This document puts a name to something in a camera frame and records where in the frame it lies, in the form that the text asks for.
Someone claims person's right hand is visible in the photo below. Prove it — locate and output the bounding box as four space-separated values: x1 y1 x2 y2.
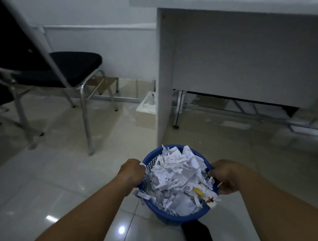
207 159 249 196

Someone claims person's left hand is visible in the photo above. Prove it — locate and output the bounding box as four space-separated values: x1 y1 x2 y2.
116 158 147 190

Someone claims yellow paper scrap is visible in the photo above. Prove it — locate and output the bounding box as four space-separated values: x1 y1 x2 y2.
192 186 207 198

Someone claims shredded paper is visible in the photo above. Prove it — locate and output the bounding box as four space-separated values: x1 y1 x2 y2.
133 145 222 217

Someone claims blue plastic mesh wastebasket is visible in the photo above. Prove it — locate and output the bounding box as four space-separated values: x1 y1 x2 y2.
136 145 220 226

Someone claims person's right forearm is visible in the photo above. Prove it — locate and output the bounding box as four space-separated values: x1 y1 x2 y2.
236 170 318 241

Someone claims person's left forearm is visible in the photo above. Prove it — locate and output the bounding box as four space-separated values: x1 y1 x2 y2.
34 173 136 241

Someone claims white tiled floor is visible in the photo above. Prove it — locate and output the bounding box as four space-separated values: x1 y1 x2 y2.
0 77 318 241

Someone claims person's black trouser leg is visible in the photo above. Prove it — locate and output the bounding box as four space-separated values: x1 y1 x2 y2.
180 219 214 241

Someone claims brown wooden board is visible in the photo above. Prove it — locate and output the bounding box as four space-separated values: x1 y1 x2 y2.
85 75 120 96

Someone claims white low shelf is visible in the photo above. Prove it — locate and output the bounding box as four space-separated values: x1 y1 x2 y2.
129 0 318 147

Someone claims black chrome chair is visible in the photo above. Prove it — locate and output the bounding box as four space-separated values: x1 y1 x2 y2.
0 0 119 157

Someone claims silver folding metal frame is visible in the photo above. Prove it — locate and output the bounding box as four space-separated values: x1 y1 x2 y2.
172 89 318 136

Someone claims white wall conduit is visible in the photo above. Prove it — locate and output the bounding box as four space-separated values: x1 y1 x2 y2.
32 23 157 32

